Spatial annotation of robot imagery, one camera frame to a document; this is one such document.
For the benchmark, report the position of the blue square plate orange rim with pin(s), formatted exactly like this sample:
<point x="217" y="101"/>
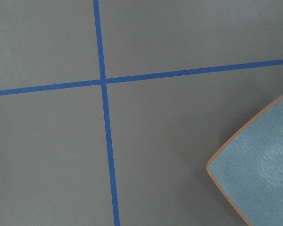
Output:
<point x="248" y="168"/>

